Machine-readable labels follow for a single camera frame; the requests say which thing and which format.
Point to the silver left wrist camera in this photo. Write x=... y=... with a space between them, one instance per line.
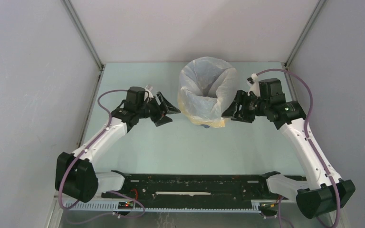
x=149 y=89

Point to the aluminium frame post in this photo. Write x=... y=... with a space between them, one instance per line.
x=305 y=31
x=83 y=33

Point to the left aluminium frame post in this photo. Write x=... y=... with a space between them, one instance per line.
x=83 y=33

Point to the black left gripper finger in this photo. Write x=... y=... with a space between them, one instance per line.
x=163 y=120
x=165 y=106

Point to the blue plastic trash bin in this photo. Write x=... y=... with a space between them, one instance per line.
x=206 y=126

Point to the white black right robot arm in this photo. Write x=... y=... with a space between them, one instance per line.
x=324 y=190

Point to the white slotted cable duct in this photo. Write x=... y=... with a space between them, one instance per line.
x=120 y=205

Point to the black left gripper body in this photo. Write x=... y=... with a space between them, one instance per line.
x=152 y=109

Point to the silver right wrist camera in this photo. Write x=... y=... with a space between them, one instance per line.
x=253 y=82

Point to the translucent cream plastic trash bag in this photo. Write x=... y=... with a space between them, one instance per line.
x=207 y=87

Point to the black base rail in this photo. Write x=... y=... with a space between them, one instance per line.
x=196 y=190

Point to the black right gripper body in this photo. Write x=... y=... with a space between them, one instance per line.
x=257 y=105

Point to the right aluminium frame post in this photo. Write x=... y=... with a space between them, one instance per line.
x=305 y=31

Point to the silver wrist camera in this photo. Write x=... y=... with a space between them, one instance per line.
x=253 y=82
x=149 y=89

